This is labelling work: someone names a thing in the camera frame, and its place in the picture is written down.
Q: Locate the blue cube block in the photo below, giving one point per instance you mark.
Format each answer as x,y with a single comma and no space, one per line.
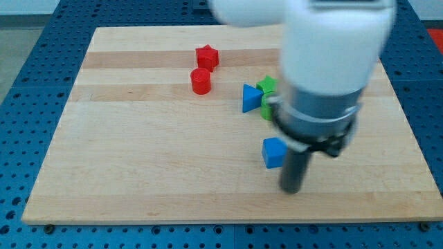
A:
273,152

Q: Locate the red star block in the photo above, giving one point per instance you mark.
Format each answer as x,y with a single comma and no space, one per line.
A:
207,57

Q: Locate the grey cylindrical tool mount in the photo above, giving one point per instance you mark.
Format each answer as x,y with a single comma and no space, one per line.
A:
311,121

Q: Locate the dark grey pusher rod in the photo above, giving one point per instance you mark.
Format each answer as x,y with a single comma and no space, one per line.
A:
293,170

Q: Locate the red cylinder block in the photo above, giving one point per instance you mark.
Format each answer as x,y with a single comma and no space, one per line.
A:
201,81

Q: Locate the green cylinder block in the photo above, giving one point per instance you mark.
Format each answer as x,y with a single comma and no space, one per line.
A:
266,109

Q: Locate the green star block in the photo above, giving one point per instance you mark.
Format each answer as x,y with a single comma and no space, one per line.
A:
267,85

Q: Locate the blue triangle block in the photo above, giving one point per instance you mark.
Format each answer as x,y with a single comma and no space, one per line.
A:
251,98

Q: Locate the wooden board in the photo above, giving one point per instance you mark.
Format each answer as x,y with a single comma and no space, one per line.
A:
136,145

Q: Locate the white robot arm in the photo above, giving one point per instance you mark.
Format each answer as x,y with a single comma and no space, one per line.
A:
327,55

